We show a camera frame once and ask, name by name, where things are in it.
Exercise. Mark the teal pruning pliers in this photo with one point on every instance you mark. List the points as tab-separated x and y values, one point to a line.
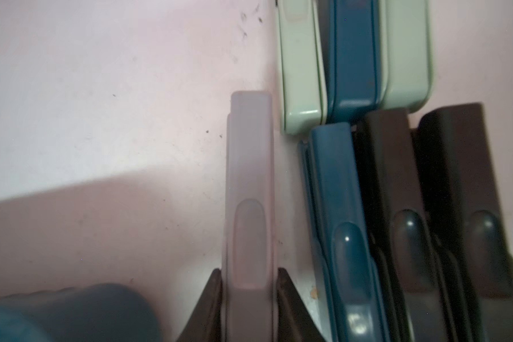
351	303

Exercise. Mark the light green pliers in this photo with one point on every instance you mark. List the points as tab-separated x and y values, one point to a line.
406	48
302	80

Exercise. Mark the black pruning pliers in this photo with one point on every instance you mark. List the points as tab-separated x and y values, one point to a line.
409	277
461	199

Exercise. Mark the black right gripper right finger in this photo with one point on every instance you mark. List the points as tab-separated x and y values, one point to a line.
295	323

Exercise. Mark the grey pruning pliers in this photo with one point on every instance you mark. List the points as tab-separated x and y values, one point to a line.
249	308

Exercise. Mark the teal plastic storage box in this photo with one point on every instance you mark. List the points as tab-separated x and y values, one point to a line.
101	312

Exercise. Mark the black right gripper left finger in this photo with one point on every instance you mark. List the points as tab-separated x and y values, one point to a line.
204	323

